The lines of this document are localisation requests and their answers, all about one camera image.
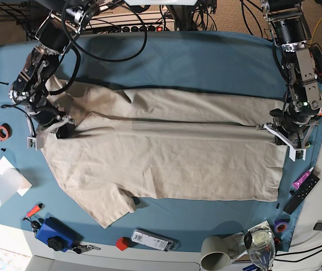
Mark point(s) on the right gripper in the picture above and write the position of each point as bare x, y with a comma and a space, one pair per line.
59, 126

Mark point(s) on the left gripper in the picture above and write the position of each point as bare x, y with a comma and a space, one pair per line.
292, 130

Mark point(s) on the beige T-shirt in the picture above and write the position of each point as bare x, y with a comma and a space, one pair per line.
163, 143

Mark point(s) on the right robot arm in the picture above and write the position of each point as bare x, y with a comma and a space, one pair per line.
66, 19

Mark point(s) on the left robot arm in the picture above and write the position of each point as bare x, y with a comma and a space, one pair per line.
300, 65

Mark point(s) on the purple glue tube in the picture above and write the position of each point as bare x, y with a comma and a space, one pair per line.
296, 184

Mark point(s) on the red tape roll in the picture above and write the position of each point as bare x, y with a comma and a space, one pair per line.
5, 132

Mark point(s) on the black remote control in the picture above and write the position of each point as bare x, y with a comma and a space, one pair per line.
299, 196

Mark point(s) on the orange black pliers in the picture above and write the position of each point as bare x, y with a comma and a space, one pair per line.
317, 56

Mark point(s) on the white paper card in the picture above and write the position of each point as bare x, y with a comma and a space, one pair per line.
5, 164

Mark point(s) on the orange marker pen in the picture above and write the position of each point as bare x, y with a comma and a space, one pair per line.
33, 211

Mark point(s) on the translucent plastic cup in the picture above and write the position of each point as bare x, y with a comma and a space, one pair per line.
10, 183

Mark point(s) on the purple tape roll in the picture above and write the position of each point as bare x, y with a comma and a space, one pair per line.
281, 225

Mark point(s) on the blue box with knob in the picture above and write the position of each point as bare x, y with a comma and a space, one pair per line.
57, 235

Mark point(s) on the clear wine glass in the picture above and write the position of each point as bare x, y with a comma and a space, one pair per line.
260, 246

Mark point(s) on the red cube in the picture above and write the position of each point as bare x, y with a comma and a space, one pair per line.
123, 243

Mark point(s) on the clear plastic packaged item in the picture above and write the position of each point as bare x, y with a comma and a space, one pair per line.
155, 241

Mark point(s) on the black power strip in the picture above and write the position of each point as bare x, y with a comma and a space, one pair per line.
141, 28

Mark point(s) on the beige ceramic mug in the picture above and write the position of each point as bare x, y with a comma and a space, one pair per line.
217, 253

